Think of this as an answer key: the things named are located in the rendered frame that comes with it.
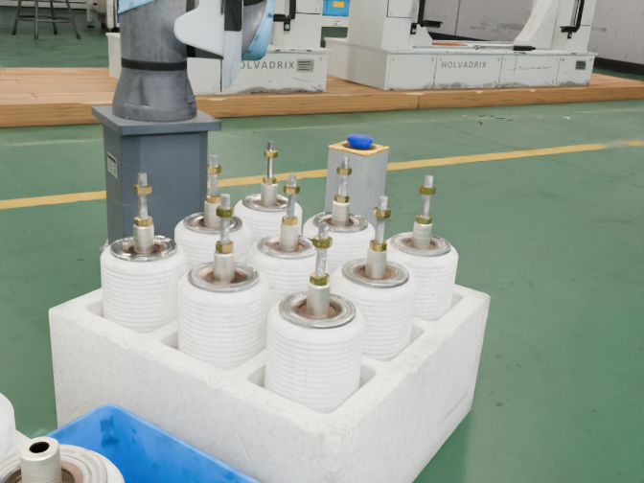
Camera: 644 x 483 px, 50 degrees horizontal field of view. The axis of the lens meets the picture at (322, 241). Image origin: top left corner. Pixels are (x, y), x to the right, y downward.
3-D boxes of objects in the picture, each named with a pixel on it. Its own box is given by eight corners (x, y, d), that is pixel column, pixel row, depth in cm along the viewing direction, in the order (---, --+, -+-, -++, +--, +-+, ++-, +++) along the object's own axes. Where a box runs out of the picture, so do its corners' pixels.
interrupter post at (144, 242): (158, 253, 78) (158, 225, 77) (139, 257, 77) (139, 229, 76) (148, 246, 80) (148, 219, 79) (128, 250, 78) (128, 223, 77)
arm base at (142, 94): (102, 106, 129) (100, 53, 125) (179, 104, 136) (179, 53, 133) (126, 124, 117) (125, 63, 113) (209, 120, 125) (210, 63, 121)
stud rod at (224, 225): (220, 261, 73) (221, 193, 70) (229, 262, 73) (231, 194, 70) (218, 264, 72) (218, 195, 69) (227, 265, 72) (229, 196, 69)
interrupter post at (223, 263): (230, 274, 74) (231, 245, 73) (238, 283, 72) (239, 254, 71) (209, 277, 73) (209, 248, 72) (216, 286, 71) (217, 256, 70)
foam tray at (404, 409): (57, 439, 85) (46, 308, 78) (253, 325, 116) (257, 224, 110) (323, 596, 66) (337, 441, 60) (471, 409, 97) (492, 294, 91)
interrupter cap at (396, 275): (413, 269, 79) (413, 264, 79) (403, 295, 72) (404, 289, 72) (349, 259, 81) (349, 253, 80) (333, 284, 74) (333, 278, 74)
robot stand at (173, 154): (98, 253, 140) (90, 105, 129) (184, 241, 149) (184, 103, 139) (126, 289, 125) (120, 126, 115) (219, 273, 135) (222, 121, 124)
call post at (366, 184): (313, 327, 117) (327, 148, 106) (335, 312, 122) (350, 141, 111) (350, 340, 113) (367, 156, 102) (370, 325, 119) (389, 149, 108)
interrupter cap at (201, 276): (244, 263, 78) (244, 257, 77) (270, 289, 71) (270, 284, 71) (178, 270, 74) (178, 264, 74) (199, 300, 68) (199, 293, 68)
